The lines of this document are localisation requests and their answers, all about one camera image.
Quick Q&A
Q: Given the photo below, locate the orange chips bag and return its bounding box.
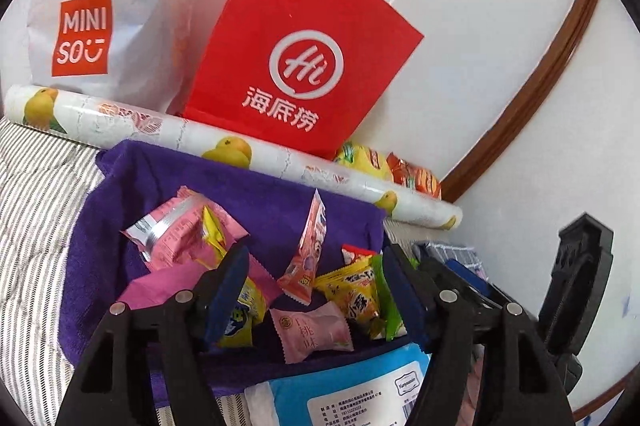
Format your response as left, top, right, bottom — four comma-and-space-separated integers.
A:
386, 151, 443, 199

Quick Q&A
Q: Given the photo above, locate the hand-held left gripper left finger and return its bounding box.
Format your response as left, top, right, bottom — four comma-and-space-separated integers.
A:
55, 245, 251, 426

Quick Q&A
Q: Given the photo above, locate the grey plaid cloth case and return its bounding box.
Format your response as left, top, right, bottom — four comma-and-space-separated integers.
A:
412, 241, 482, 279

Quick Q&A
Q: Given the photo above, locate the red paper shopping bag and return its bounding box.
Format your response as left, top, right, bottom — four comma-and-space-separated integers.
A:
176, 0, 425, 161

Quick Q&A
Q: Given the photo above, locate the green snack packet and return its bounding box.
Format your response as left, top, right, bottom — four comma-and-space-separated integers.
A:
370, 253, 409, 340

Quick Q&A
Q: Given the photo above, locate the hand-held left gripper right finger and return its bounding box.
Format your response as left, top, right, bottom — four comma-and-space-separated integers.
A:
382, 245, 576, 426

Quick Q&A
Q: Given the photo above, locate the purple towel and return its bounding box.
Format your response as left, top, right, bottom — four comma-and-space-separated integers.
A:
57, 140, 436, 407

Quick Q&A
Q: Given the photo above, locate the white bag with orange logo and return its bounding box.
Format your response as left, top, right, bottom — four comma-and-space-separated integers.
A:
22, 0, 221, 114

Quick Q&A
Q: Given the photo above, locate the blue wet wipes pack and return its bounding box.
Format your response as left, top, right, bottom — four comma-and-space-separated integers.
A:
245, 342, 433, 426

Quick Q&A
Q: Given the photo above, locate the small red snack packet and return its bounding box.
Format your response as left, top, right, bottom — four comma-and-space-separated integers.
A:
342, 245, 379, 265

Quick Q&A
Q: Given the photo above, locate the striped bed sheet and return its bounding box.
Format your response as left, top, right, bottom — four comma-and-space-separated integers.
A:
0, 116, 251, 426

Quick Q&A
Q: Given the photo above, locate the pink stick snack packet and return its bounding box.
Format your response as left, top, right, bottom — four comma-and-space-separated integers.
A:
276, 189, 328, 305

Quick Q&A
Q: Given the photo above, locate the yellow chips bag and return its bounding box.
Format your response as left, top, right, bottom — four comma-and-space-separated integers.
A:
334, 143, 393, 182

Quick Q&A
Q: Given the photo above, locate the large pink silver-edged snack packet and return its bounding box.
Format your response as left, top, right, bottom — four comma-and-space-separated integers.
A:
121, 186, 249, 272

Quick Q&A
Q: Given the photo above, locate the yellow printed snack packet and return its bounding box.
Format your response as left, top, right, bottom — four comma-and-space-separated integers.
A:
314, 256, 387, 340

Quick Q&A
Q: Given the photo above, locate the fruit print paper roll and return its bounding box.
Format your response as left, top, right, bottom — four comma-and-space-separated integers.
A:
4, 85, 463, 232

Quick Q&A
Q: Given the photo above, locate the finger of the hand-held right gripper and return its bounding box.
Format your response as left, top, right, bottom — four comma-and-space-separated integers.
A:
417, 257, 508, 309

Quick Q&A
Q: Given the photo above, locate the brown wooden trim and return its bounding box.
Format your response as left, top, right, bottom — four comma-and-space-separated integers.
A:
440, 0, 626, 422

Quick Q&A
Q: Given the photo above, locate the blue and yellow snack packet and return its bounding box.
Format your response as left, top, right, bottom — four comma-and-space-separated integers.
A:
215, 276, 269, 348

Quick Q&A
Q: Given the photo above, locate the thin yellow snack packet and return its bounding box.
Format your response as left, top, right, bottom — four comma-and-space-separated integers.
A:
201, 205, 237, 268

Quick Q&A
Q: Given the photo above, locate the pale pink snack packet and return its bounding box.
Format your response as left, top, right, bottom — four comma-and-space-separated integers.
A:
270, 303, 354, 364

